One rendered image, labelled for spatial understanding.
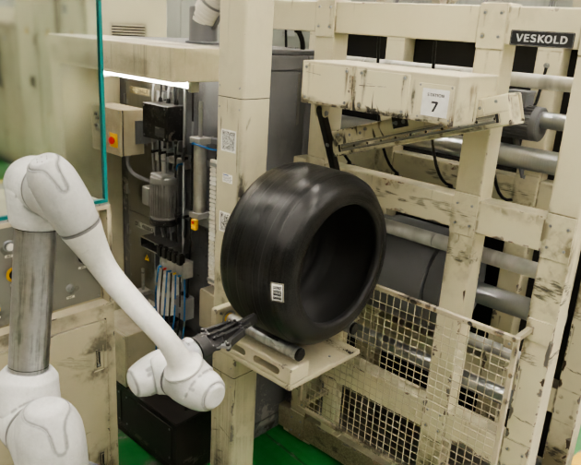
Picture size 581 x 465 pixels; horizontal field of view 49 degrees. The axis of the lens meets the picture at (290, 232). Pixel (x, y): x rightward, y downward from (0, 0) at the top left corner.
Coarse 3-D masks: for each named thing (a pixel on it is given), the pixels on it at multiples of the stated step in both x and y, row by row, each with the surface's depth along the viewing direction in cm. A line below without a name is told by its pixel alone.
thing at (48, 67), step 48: (0, 0) 179; (48, 0) 189; (96, 0) 200; (0, 48) 183; (48, 48) 193; (96, 48) 204; (0, 96) 186; (48, 96) 196; (96, 96) 208; (0, 144) 189; (48, 144) 200; (96, 144) 213; (0, 192) 193; (96, 192) 217
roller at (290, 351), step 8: (232, 320) 219; (248, 328) 214; (256, 328) 212; (256, 336) 211; (264, 336) 209; (272, 336) 208; (272, 344) 206; (280, 344) 204; (288, 344) 203; (288, 352) 202; (296, 352) 200; (304, 352) 202; (296, 360) 201
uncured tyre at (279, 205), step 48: (288, 192) 189; (336, 192) 190; (240, 240) 190; (288, 240) 182; (336, 240) 236; (384, 240) 216; (240, 288) 193; (288, 288) 185; (336, 288) 231; (288, 336) 196
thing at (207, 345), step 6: (198, 336) 180; (204, 336) 180; (222, 336) 184; (198, 342) 178; (204, 342) 178; (210, 342) 179; (216, 342) 181; (222, 342) 183; (204, 348) 178; (210, 348) 179; (216, 348) 181; (204, 354) 178; (210, 354) 180
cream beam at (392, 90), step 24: (312, 72) 217; (336, 72) 210; (360, 72) 203; (384, 72) 197; (408, 72) 192; (432, 72) 192; (456, 72) 200; (312, 96) 219; (336, 96) 212; (360, 96) 205; (384, 96) 199; (408, 96) 193; (456, 96) 182; (480, 96) 192; (432, 120) 189; (456, 120) 186
